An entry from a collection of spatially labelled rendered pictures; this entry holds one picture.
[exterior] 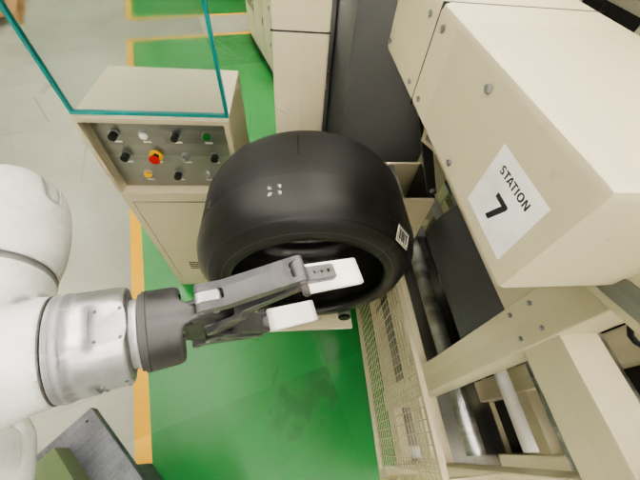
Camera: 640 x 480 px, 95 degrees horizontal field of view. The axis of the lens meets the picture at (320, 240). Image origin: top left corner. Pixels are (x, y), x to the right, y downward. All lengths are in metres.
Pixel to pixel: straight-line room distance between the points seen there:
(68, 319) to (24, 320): 0.03
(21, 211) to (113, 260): 2.21
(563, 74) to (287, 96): 0.60
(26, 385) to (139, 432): 1.79
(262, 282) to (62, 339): 0.15
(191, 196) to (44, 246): 1.16
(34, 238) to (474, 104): 0.49
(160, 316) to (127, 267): 2.23
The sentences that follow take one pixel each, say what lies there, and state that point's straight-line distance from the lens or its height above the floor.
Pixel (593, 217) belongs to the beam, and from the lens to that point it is 0.30.
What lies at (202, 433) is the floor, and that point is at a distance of 1.98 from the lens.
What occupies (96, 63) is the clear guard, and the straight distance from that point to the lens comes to 1.28.
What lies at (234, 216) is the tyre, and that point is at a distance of 0.65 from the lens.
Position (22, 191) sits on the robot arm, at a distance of 0.43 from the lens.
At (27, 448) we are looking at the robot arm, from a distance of 1.24.
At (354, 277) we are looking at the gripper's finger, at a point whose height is 1.64.
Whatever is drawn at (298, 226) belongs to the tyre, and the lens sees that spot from 0.61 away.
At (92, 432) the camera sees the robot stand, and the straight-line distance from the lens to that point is 1.44.
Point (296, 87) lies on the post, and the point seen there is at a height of 1.53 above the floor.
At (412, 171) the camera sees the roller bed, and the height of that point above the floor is 1.16.
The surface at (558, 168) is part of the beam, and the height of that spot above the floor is 1.77.
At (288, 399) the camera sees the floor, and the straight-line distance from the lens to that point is 1.93.
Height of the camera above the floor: 1.91
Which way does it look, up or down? 54 degrees down
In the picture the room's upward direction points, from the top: 7 degrees clockwise
